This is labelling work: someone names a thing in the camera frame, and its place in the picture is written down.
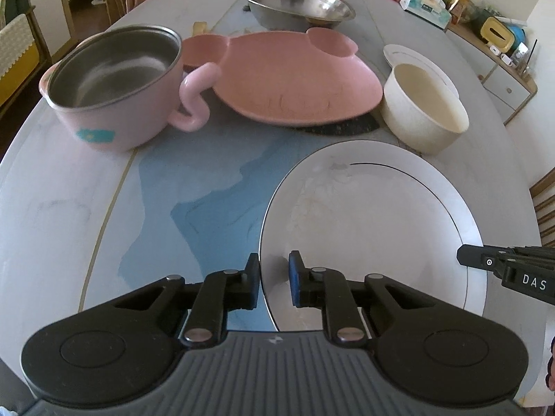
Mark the wooden chair right side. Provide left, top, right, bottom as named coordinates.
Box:
left=530, top=168, right=555, bottom=247

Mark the yellow tissue holder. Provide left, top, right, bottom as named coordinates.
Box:
left=480, top=17, right=515, bottom=54

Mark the white round ceramic plate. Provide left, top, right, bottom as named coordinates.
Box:
left=259, top=140, right=487, bottom=331

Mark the large stainless steel bowl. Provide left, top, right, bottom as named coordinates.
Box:
left=247, top=0, right=356, bottom=32

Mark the sofa with white cover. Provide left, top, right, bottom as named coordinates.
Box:
left=1, top=0, right=49, bottom=108

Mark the white round lid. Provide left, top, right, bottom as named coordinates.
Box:
left=383, top=44, right=459, bottom=98

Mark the pink mug with steel liner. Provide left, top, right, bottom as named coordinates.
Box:
left=39, top=25, right=221, bottom=152

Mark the pink bear-shaped plate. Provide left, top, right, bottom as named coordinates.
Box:
left=181, top=27, right=383, bottom=127

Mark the tissue box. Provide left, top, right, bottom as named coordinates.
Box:
left=399, top=0, right=452, bottom=30

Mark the small beige tape roll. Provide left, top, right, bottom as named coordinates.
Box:
left=192, top=21, right=210, bottom=36

